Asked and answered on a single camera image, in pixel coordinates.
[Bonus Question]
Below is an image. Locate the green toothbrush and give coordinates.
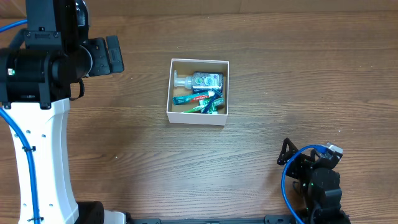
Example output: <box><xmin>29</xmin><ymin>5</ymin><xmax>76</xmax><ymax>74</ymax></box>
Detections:
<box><xmin>184</xmin><ymin>98</ymin><xmax>224</xmax><ymax>113</ymax></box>

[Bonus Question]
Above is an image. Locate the toothpaste tube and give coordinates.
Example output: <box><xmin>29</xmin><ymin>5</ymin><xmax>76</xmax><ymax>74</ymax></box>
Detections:
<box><xmin>172</xmin><ymin>91</ymin><xmax>215</xmax><ymax>105</ymax></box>

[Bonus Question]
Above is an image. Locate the green soap packet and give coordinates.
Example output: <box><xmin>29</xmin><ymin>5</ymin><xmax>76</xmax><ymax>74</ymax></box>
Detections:
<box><xmin>199</xmin><ymin>98</ymin><xmax>218</xmax><ymax>114</ymax></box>

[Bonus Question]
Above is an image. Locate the clear pump bottle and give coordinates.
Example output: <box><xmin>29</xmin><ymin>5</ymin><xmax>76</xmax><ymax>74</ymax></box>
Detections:
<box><xmin>174</xmin><ymin>70</ymin><xmax>224</xmax><ymax>93</ymax></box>

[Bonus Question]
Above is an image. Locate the blue disposable razor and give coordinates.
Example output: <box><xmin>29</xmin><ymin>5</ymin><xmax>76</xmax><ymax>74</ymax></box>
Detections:
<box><xmin>202</xmin><ymin>89</ymin><xmax>223</xmax><ymax>114</ymax></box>

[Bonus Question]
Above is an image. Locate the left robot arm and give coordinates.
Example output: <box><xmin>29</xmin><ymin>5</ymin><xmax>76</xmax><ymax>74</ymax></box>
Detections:
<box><xmin>1</xmin><ymin>30</ymin><xmax>127</xmax><ymax>223</ymax></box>

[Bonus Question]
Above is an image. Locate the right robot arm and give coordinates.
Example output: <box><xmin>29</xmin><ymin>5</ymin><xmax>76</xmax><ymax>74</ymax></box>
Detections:
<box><xmin>277</xmin><ymin>138</ymin><xmax>350</xmax><ymax>224</ymax></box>

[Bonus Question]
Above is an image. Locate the white cardboard box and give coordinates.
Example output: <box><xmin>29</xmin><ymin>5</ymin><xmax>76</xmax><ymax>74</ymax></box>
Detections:
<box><xmin>166</xmin><ymin>58</ymin><xmax>229</xmax><ymax>126</ymax></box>

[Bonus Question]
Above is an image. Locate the right blue cable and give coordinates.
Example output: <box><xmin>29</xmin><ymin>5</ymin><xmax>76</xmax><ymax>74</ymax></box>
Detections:
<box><xmin>280</xmin><ymin>144</ymin><xmax>327</xmax><ymax>224</ymax></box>

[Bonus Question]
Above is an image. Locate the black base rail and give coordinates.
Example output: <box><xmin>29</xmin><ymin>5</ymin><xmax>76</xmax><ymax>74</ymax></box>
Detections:
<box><xmin>126</xmin><ymin>215</ymin><xmax>296</xmax><ymax>224</ymax></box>

